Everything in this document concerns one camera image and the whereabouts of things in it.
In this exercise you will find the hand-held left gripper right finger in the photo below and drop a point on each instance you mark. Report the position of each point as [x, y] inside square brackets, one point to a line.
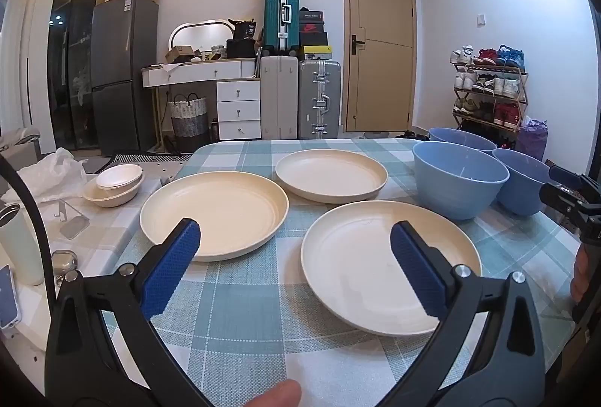
[418, 271]

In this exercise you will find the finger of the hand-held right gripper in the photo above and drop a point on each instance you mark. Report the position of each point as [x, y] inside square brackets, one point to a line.
[566, 175]

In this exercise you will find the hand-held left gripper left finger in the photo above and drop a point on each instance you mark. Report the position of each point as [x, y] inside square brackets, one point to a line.
[171, 266]

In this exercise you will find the cream plate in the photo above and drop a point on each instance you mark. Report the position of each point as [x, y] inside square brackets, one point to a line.
[328, 174]
[371, 266]
[220, 214]

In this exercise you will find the blue bowl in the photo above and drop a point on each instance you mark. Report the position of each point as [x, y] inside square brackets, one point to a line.
[469, 139]
[521, 191]
[450, 196]

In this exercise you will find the person's right hand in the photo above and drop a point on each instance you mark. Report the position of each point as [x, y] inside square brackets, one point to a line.
[582, 275]

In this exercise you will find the person's left hand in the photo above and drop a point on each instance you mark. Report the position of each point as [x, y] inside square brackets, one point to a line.
[277, 395]

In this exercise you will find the purple bag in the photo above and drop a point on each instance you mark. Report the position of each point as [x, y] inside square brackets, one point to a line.
[533, 139]

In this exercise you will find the wooden shoe rack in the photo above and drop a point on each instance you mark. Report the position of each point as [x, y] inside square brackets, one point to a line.
[522, 99]

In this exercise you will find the shallow cream bowl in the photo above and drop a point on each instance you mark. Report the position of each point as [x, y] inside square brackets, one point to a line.
[112, 196]

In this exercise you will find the small white bowl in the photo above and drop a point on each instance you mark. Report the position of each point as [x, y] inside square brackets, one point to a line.
[119, 176]

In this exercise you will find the small phone stand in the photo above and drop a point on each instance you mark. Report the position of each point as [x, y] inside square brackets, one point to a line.
[74, 224]

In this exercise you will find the small shiny metal case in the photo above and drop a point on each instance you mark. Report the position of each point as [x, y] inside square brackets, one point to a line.
[63, 266]

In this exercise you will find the black white patterned rug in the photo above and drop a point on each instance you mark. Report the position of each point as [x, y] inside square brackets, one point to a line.
[150, 157]

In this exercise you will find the shoe rack with shoes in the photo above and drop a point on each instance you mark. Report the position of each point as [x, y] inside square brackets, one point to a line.
[488, 85]

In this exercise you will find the scattered loose shoes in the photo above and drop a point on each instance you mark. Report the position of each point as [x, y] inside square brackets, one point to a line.
[408, 135]

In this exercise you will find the woven laundry basket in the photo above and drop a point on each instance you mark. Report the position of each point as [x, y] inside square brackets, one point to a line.
[188, 118]

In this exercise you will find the white plastic bag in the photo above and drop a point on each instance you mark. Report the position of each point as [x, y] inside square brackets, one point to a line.
[51, 174]

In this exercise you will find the pale insulated bottle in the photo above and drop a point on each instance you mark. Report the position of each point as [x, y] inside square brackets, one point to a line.
[19, 247]

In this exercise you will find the phone in blue case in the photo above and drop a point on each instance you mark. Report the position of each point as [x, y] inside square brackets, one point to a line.
[8, 299]

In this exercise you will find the white drawer cabinet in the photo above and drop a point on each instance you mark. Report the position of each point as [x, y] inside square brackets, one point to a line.
[238, 111]

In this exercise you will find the silver suitcase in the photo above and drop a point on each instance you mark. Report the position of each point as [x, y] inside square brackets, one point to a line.
[319, 102]

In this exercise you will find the white vanity desk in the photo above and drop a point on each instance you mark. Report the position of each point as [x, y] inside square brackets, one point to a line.
[197, 71]

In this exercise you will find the grey fridge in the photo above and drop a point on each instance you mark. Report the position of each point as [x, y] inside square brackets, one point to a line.
[123, 74]

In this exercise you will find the beige suitcase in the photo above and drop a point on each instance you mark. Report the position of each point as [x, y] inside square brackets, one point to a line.
[279, 97]

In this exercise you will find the tan wooden door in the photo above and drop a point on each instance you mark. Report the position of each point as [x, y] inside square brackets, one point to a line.
[380, 74]

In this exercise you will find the small open cardboard box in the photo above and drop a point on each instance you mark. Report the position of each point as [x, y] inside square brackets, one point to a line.
[179, 55]

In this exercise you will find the small white basket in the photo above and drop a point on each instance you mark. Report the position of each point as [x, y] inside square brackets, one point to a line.
[217, 52]

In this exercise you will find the black storage box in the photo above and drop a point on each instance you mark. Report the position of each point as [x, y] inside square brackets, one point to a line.
[240, 49]

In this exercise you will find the oval mirror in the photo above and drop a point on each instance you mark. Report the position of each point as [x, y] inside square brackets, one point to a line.
[202, 36]

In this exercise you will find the black yellow shoebox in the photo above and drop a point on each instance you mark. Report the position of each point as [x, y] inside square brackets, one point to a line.
[317, 53]

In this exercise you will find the black paper bag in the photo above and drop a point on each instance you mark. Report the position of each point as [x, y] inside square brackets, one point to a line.
[244, 30]

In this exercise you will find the plain black shoebox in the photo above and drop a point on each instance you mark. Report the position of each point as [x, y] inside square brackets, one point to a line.
[314, 40]

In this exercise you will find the black shoebox red logo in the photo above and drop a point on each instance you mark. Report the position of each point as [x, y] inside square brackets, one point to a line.
[311, 28]

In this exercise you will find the teal suitcase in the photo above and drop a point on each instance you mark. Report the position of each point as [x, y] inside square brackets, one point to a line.
[274, 22]

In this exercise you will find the black shoebox white label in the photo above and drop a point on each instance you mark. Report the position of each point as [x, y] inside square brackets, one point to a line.
[311, 15]

